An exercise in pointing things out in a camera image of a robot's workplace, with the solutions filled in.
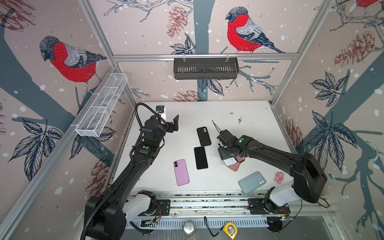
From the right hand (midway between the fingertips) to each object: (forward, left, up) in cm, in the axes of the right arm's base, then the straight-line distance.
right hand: (224, 153), depth 86 cm
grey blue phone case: (-13, -16, -9) cm, 22 cm away
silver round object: (-36, +17, +5) cm, 40 cm away
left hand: (+9, +30, +24) cm, 40 cm away
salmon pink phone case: (-5, -7, -7) cm, 11 cm away
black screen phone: (0, +14, -5) cm, 15 cm away
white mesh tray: (-1, +66, +26) cm, 71 cm away
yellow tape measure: (-35, -1, -5) cm, 35 cm away
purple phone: (-9, +25, -7) cm, 28 cm away
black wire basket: (+54, +11, +24) cm, 60 cm away
